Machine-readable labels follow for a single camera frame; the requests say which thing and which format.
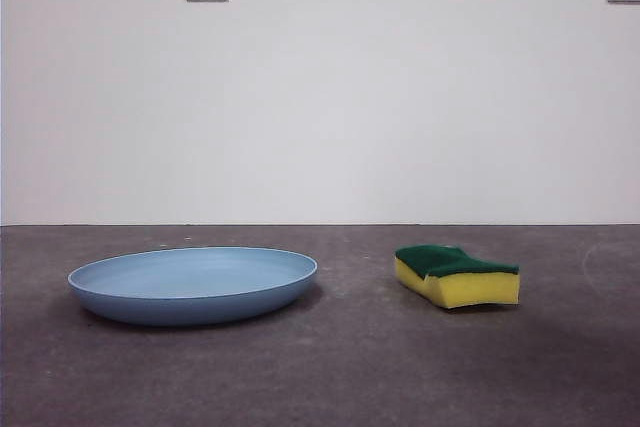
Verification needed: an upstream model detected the light blue round plate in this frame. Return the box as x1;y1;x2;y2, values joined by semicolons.
67;245;320;327

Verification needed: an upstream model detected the yellow sponge with green pad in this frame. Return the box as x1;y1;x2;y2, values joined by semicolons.
393;243;521;309

